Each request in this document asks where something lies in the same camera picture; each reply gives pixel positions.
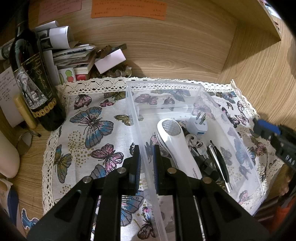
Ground clear plastic storage box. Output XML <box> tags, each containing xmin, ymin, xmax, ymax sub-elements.
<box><xmin>126</xmin><ymin>80</ymin><xmax>264</xmax><ymax>240</ymax></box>

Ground person's hand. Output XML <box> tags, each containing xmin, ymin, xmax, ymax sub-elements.
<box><xmin>279</xmin><ymin>170</ymin><xmax>293</xmax><ymax>196</ymax></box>

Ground pink cylindrical bottle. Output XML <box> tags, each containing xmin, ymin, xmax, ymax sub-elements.
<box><xmin>0</xmin><ymin>132</ymin><xmax>20</xmax><ymax>178</ymax></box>

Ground white handwritten note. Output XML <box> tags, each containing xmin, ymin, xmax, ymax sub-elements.
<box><xmin>0</xmin><ymin>67</ymin><xmax>23</xmax><ymax>128</ymax></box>

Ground white small box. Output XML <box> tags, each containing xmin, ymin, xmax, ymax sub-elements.
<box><xmin>94</xmin><ymin>49</ymin><xmax>126</xmax><ymax>74</ymax></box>

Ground stack of papers and books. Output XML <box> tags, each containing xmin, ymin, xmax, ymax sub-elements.
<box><xmin>0</xmin><ymin>20</ymin><xmax>98</xmax><ymax>82</ymax></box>

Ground orange sticky note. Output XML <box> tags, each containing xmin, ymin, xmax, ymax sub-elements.
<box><xmin>91</xmin><ymin>0</ymin><xmax>167</xmax><ymax>21</ymax></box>

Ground white power plug adapter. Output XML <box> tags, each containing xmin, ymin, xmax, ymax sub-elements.
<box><xmin>186</xmin><ymin>112</ymin><xmax>208</xmax><ymax>139</ymax></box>

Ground white handheld massager device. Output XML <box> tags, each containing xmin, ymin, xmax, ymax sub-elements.
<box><xmin>156</xmin><ymin>118</ymin><xmax>202</xmax><ymax>179</ymax></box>

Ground butterfly print lace cloth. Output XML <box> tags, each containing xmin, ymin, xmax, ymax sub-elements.
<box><xmin>42</xmin><ymin>78</ymin><xmax>283</xmax><ymax>240</ymax></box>

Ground round glasses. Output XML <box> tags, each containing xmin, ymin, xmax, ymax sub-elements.
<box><xmin>16</xmin><ymin>130</ymin><xmax>41</xmax><ymax>156</ymax></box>

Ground yellow candle stick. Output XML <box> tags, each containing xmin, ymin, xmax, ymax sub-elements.
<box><xmin>13</xmin><ymin>93</ymin><xmax>37</xmax><ymax>130</ymax></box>

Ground pink sticky note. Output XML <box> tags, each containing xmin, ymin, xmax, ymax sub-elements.
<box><xmin>38</xmin><ymin>0</ymin><xmax>82</xmax><ymax>24</ymax></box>

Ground dark wine bottle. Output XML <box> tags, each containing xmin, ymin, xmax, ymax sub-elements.
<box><xmin>9</xmin><ymin>11</ymin><xmax>66</xmax><ymax>131</ymax></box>

